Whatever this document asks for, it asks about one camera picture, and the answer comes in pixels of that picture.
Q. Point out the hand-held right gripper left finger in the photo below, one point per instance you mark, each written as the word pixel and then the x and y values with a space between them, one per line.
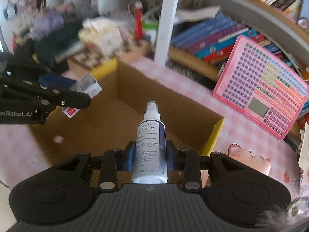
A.
pixel 130 154

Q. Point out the pink pig plush toy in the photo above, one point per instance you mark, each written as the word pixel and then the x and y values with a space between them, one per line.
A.
pixel 251 160

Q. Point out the white spray bottle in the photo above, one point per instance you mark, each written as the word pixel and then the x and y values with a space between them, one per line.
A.
pixel 149 149

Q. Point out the red pen with white top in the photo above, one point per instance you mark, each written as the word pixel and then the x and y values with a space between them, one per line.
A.
pixel 138 21

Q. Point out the pink toy tablet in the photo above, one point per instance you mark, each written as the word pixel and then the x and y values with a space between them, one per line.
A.
pixel 265 82

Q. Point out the white green jar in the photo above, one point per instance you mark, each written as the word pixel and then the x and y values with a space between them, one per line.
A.
pixel 150 31

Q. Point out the small white red box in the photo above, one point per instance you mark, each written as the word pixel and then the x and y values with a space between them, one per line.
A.
pixel 90 87

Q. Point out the pile of clothes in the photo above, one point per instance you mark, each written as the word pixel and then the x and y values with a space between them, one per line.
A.
pixel 55 36

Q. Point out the cardboard box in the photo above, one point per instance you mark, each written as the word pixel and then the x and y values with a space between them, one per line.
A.
pixel 144 96

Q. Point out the row of colourful books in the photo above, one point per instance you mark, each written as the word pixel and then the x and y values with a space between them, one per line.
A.
pixel 212 36

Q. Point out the floral tissue box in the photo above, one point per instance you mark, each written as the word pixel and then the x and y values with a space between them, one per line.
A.
pixel 101 37

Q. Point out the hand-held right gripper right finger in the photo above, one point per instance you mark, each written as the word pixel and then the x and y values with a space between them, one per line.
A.
pixel 170 155

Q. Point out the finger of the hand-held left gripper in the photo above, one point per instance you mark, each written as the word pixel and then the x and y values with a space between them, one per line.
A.
pixel 72 100
pixel 55 81

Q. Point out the wooden chessboard box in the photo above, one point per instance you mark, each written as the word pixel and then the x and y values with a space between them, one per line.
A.
pixel 89 59

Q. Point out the pink checkered tablecloth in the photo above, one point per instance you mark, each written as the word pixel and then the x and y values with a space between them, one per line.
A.
pixel 241 130

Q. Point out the white wooden bookshelf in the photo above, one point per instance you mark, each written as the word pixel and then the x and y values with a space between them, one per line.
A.
pixel 166 29

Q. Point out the small pink white object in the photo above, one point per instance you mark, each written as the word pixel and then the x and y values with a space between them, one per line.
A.
pixel 58 139

